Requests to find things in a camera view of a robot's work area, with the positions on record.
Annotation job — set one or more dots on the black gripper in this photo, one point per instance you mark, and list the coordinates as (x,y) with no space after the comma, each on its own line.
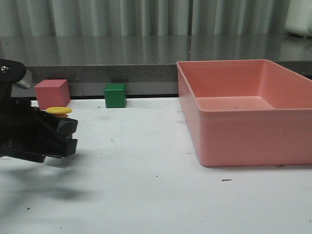
(16,120)

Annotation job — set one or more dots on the yellow push button switch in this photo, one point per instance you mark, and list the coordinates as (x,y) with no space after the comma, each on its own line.
(59,111)

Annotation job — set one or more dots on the pink cube by ledge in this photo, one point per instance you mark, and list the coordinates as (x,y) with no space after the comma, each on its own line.
(52,93)

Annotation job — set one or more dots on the green cube near bin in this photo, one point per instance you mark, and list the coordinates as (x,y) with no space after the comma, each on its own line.
(115,95)

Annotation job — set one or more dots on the grey stone counter ledge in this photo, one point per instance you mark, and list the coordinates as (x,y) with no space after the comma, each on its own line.
(146,64)

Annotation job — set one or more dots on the grey curtain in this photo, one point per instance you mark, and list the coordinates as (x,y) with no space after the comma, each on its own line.
(62,18)

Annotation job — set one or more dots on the pink plastic bin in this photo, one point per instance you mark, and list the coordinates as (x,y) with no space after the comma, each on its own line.
(246,112)

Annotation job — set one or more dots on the white appliance on counter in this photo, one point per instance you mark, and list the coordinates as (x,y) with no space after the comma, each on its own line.
(299,18)

